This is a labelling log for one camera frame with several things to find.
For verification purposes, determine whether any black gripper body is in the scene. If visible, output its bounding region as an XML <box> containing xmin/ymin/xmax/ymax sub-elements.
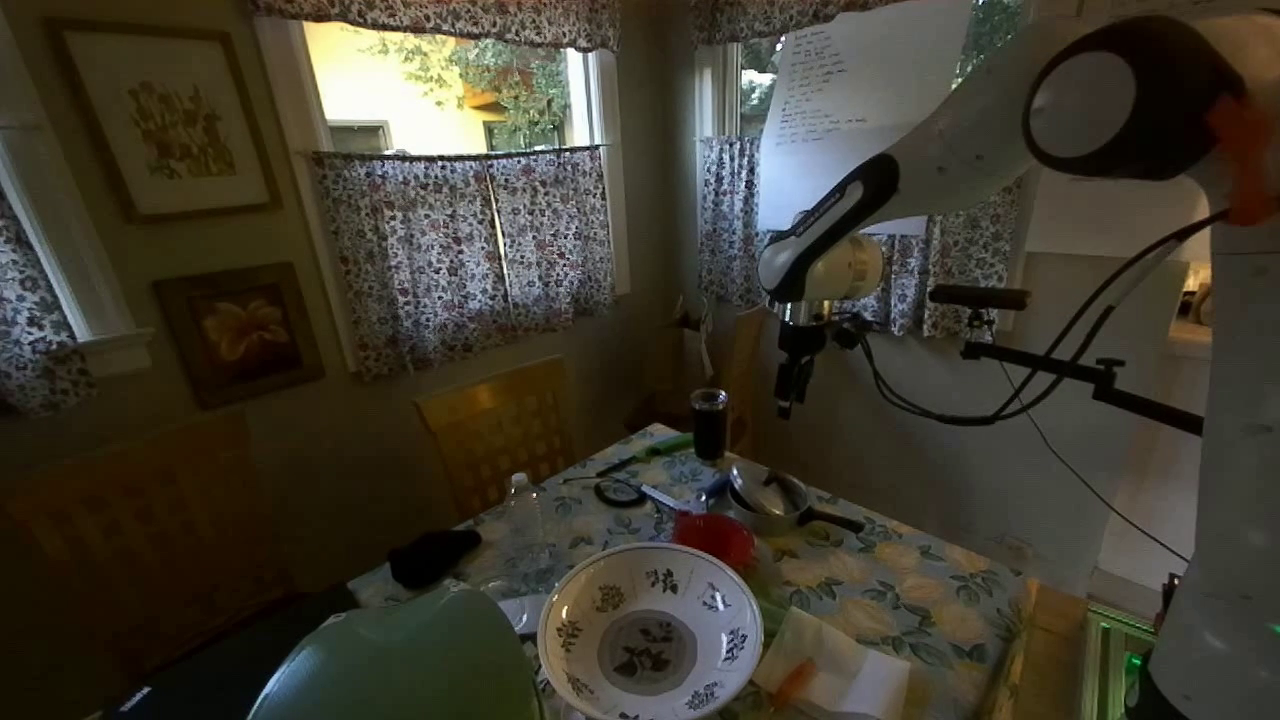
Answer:
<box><xmin>775</xmin><ymin>297</ymin><xmax>871</xmax><ymax>394</ymax></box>

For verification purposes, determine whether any silver lid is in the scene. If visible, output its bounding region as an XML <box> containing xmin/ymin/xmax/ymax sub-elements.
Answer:
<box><xmin>729</xmin><ymin>462</ymin><xmax>791</xmax><ymax>521</ymax></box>

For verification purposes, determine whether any floral cafe curtain panel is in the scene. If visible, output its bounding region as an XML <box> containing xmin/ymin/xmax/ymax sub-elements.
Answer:
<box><xmin>853</xmin><ymin>172</ymin><xmax>1038</xmax><ymax>344</ymax></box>
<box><xmin>307</xmin><ymin>147</ymin><xmax>508</xmax><ymax>390</ymax></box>
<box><xmin>0</xmin><ymin>194</ymin><xmax>101</xmax><ymax>422</ymax></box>
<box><xmin>691</xmin><ymin>133</ymin><xmax>769</xmax><ymax>318</ymax></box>
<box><xmin>483</xmin><ymin>140</ymin><xmax>620</xmax><ymax>327</ymax></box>

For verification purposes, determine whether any white marker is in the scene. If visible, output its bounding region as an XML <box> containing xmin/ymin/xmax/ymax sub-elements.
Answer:
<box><xmin>635</xmin><ymin>479</ymin><xmax>697</xmax><ymax>515</ymax></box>

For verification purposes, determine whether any green marker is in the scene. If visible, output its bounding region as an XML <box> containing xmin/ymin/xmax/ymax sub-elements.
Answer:
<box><xmin>593</xmin><ymin>436</ymin><xmax>697</xmax><ymax>479</ymax></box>

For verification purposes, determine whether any red plastic object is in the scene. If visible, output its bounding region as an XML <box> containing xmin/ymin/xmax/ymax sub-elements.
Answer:
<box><xmin>669</xmin><ymin>514</ymin><xmax>760</xmax><ymax>575</ymax></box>

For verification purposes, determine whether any lemon print tablecloth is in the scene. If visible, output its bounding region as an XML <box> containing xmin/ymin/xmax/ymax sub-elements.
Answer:
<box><xmin>346</xmin><ymin>422</ymin><xmax>1045</xmax><ymax>720</ymax></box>

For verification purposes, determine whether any white paper sheet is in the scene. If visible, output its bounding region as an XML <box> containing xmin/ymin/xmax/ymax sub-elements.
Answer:
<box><xmin>754</xmin><ymin>0</ymin><xmax>980</xmax><ymax>238</ymax></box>

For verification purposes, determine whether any white floral print bowl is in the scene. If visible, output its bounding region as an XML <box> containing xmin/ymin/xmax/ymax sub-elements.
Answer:
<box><xmin>531</xmin><ymin>538</ymin><xmax>769</xmax><ymax>720</ymax></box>

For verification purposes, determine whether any white paper napkin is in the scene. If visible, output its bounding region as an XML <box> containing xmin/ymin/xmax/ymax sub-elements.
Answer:
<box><xmin>752</xmin><ymin>603</ymin><xmax>916</xmax><ymax>720</ymax></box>

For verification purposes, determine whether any wooden chair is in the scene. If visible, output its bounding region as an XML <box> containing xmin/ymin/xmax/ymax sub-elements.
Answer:
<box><xmin>414</xmin><ymin>358</ymin><xmax>580</xmax><ymax>525</ymax></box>

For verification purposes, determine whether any floral curtain valance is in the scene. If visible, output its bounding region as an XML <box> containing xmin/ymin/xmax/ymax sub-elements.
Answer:
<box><xmin>246</xmin><ymin>0</ymin><xmax>624</xmax><ymax>57</ymax></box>
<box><xmin>691</xmin><ymin>0</ymin><xmax>913</xmax><ymax>47</ymax></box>

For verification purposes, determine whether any black cloth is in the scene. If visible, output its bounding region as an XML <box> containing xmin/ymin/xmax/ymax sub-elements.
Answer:
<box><xmin>382</xmin><ymin>525</ymin><xmax>489</xmax><ymax>595</ymax></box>

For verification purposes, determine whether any dark framed picture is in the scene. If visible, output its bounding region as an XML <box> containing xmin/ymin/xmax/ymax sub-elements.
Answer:
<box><xmin>147</xmin><ymin>260</ymin><xmax>326</xmax><ymax>412</ymax></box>

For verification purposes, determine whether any wooden bench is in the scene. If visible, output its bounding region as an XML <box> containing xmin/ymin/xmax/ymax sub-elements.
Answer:
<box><xmin>0</xmin><ymin>409</ymin><xmax>296</xmax><ymax>720</ymax></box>

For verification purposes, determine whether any botanical framed picture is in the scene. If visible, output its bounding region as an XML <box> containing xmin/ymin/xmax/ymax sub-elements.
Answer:
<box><xmin>49</xmin><ymin>13</ymin><xmax>280</xmax><ymax>228</ymax></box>

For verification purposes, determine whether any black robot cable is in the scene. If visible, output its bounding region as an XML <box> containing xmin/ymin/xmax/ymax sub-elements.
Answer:
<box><xmin>854</xmin><ymin>214</ymin><xmax>1232</xmax><ymax>434</ymax></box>

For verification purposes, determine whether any black ring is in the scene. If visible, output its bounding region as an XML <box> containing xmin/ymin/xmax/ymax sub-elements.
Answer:
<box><xmin>593</xmin><ymin>474</ymin><xmax>649</xmax><ymax>514</ymax></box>

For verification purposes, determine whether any black camera stand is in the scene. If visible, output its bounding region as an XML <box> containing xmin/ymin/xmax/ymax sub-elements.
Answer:
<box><xmin>928</xmin><ymin>280</ymin><xmax>1213</xmax><ymax>440</ymax></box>

